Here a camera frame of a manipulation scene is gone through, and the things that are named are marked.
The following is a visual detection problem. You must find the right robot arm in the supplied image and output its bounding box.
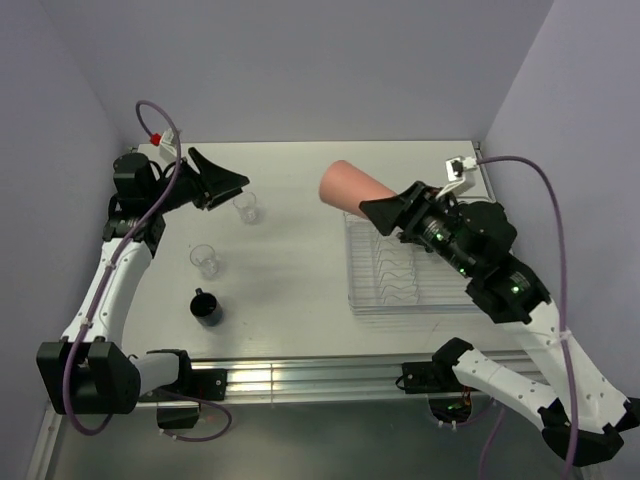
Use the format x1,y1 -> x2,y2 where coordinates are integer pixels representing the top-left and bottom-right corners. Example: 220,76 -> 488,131
359,182 -> 639,467

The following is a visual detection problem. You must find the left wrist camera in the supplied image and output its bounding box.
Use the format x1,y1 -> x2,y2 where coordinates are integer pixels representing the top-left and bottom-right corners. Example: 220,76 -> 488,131
149,128 -> 177,158

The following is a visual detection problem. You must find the small black mug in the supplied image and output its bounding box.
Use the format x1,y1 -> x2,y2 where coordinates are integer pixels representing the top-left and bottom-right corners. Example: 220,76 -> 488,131
189,288 -> 224,327

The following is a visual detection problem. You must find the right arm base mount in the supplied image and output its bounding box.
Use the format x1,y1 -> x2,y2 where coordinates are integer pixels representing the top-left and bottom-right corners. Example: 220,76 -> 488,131
395,361 -> 473,423

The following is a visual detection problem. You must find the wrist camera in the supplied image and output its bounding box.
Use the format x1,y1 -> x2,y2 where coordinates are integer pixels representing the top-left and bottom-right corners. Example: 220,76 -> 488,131
437,156 -> 478,199
149,128 -> 177,158

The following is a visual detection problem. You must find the orange plastic cup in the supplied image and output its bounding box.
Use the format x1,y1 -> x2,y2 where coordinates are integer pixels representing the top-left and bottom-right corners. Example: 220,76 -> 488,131
318,160 -> 396,219

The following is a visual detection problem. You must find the small clear glass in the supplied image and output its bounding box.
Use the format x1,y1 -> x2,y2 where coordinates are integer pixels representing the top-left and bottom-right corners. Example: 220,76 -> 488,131
190,244 -> 219,278

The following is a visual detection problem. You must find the purple cable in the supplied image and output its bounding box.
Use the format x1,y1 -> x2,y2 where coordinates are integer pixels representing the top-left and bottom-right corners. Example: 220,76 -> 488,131
472,155 -> 581,480
63,100 -> 234,444

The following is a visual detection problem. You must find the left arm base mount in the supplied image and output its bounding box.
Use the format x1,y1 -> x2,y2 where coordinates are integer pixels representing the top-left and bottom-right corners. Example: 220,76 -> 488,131
139,368 -> 229,436

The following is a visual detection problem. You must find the aluminium extrusion rail frame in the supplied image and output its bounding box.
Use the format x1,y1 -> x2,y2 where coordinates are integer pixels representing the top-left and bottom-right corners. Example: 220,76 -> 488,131
47,349 -> 575,412

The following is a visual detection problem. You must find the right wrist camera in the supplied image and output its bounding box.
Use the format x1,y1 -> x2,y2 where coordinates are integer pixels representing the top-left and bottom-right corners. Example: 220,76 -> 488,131
437,156 -> 478,199

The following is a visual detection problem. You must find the clear plastic drip tray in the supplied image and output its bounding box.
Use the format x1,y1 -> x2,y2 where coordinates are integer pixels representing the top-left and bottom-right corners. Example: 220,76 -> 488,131
343,195 -> 496,318

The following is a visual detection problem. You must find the clear glass near back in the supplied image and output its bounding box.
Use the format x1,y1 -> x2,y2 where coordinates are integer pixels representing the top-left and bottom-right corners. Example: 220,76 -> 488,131
233,192 -> 259,225

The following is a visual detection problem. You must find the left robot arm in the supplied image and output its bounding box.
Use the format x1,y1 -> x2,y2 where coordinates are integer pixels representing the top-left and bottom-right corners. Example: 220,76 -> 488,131
36,147 -> 250,415

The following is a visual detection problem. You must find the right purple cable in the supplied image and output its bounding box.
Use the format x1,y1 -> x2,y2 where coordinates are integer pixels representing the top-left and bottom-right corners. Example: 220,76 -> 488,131
472,155 -> 581,480

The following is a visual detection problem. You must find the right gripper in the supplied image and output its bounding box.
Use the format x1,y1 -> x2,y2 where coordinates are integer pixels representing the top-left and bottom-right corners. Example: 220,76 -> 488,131
360,178 -> 477,277

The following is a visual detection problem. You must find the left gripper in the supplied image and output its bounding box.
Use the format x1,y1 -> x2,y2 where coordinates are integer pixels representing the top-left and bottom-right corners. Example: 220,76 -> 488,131
148,148 -> 249,215

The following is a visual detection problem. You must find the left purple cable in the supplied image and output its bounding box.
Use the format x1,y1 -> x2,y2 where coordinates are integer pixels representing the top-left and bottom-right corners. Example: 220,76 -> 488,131
63,100 -> 234,444

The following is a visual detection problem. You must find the white wire dish rack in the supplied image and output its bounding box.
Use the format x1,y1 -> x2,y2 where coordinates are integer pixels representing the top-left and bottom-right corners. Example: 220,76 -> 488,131
344,197 -> 494,307

